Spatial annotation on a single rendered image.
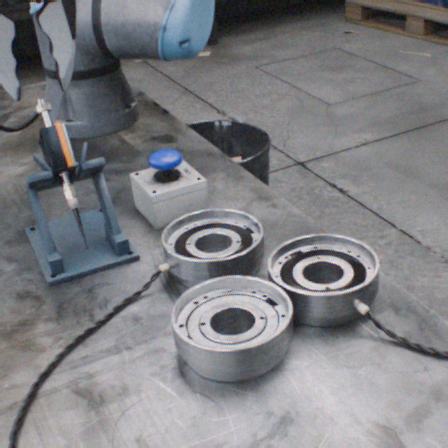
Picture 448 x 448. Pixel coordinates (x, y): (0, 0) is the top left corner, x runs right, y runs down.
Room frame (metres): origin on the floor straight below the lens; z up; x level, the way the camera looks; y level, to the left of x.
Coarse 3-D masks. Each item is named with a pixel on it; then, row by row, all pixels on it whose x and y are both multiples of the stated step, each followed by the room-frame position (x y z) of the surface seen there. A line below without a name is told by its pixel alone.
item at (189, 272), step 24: (192, 216) 0.65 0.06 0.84; (216, 216) 0.65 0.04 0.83; (240, 216) 0.65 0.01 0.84; (168, 240) 0.62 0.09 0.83; (192, 240) 0.61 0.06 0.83; (216, 240) 0.63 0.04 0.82; (240, 240) 0.61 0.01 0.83; (168, 264) 0.58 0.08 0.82; (192, 264) 0.56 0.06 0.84; (216, 264) 0.55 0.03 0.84; (240, 264) 0.56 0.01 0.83
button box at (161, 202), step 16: (144, 176) 0.74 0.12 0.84; (160, 176) 0.73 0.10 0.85; (176, 176) 0.73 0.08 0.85; (192, 176) 0.73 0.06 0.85; (144, 192) 0.71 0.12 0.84; (160, 192) 0.70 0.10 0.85; (176, 192) 0.70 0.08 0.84; (192, 192) 0.71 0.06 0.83; (144, 208) 0.72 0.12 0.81; (160, 208) 0.69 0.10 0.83; (176, 208) 0.70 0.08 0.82; (192, 208) 0.71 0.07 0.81; (208, 208) 0.72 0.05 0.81; (160, 224) 0.69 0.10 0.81
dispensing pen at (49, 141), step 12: (36, 108) 0.71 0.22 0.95; (48, 108) 0.71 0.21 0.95; (48, 120) 0.70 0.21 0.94; (48, 132) 0.68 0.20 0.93; (48, 144) 0.67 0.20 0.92; (60, 144) 0.67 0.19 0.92; (48, 156) 0.66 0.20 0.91; (60, 156) 0.66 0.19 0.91; (60, 168) 0.66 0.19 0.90; (60, 180) 0.66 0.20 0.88; (72, 180) 0.67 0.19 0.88; (72, 192) 0.66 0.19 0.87; (72, 204) 0.65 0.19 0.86; (84, 240) 0.63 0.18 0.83
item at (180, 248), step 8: (208, 224) 0.64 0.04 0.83; (216, 224) 0.64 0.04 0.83; (224, 224) 0.64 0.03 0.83; (232, 224) 0.64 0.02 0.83; (184, 232) 0.63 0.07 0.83; (192, 232) 0.63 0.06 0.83; (240, 232) 0.62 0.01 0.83; (248, 232) 0.62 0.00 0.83; (176, 240) 0.61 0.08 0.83; (184, 240) 0.61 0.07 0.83; (248, 240) 0.61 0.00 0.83; (176, 248) 0.60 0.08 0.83; (184, 248) 0.60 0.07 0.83; (240, 248) 0.59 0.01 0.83; (192, 256) 0.58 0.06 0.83; (224, 256) 0.58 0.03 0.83
